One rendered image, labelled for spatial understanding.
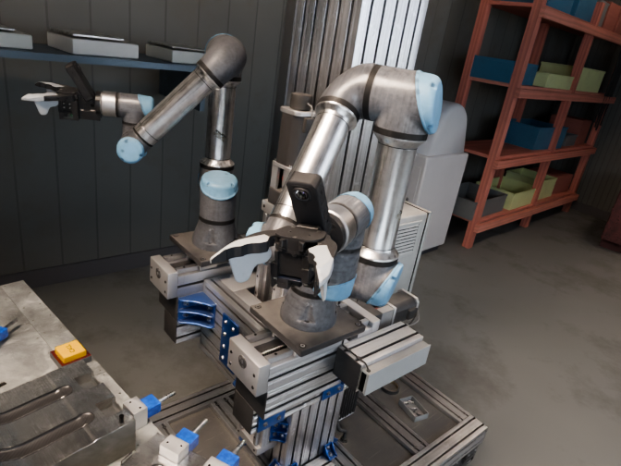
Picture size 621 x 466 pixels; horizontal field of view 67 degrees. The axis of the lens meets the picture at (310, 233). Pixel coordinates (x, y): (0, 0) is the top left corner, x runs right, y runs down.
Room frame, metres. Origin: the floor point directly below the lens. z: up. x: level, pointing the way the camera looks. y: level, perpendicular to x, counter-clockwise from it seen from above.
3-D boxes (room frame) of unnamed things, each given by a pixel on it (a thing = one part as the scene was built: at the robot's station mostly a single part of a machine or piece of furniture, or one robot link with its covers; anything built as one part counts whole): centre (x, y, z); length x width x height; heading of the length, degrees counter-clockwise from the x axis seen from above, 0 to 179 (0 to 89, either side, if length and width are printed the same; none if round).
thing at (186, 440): (0.79, 0.20, 0.85); 0.13 x 0.05 x 0.05; 158
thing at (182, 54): (2.76, 0.86, 1.52); 0.32 x 0.31 x 0.08; 133
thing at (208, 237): (1.44, 0.31, 1.09); 0.15 x 0.15 x 0.10
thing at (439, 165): (4.22, -0.85, 0.69); 0.70 x 0.62 x 1.38; 133
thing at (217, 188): (1.44, 0.31, 1.20); 0.13 x 0.12 x 0.14; 17
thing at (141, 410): (0.90, 0.32, 0.83); 0.13 x 0.05 x 0.05; 143
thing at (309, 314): (1.07, -0.03, 1.09); 0.15 x 0.15 x 0.10
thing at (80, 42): (2.44, 1.20, 1.53); 0.35 x 0.34 x 0.09; 133
